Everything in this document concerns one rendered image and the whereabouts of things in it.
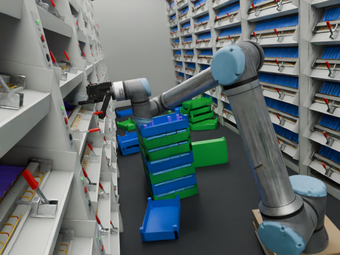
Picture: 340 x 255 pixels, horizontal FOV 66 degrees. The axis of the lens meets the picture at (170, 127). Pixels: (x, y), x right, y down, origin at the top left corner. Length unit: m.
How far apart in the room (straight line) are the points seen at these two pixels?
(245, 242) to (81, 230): 0.92
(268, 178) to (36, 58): 0.75
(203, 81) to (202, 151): 1.09
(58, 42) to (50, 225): 0.97
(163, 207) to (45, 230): 1.32
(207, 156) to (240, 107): 1.32
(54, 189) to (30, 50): 0.30
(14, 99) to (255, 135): 0.68
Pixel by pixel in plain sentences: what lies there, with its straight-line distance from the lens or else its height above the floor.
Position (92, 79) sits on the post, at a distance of 2.04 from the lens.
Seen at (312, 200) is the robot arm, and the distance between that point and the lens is 1.13.
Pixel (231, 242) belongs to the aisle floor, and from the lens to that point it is 1.47.
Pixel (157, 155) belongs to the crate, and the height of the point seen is 0.35.
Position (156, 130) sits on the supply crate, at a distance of 1.58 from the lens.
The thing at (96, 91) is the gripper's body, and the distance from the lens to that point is 1.23.
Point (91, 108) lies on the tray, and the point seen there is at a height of 0.75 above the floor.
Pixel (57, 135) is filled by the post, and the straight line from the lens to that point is 0.66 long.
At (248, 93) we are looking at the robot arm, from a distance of 0.86.
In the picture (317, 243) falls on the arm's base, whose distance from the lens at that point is 1.26.
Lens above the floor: 0.99
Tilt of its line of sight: 18 degrees down
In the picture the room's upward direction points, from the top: 9 degrees counter-clockwise
